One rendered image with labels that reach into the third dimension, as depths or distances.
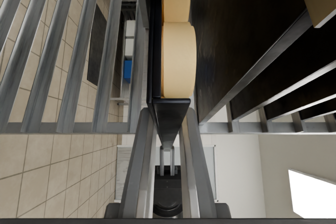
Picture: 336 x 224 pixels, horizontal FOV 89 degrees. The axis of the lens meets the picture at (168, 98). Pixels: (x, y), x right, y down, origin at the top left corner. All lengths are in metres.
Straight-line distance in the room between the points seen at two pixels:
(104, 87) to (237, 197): 3.89
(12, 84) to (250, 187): 4.10
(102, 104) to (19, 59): 0.31
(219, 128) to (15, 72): 0.62
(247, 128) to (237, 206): 3.77
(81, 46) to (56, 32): 0.11
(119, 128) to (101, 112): 0.07
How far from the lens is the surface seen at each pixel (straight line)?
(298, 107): 0.43
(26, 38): 0.75
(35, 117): 0.60
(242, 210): 4.32
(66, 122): 0.54
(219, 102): 0.28
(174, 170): 0.41
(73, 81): 0.58
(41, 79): 0.63
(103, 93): 0.53
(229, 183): 4.08
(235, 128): 0.50
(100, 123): 0.50
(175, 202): 0.45
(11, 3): 0.88
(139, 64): 0.54
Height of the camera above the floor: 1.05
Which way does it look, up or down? level
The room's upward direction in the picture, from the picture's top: 90 degrees clockwise
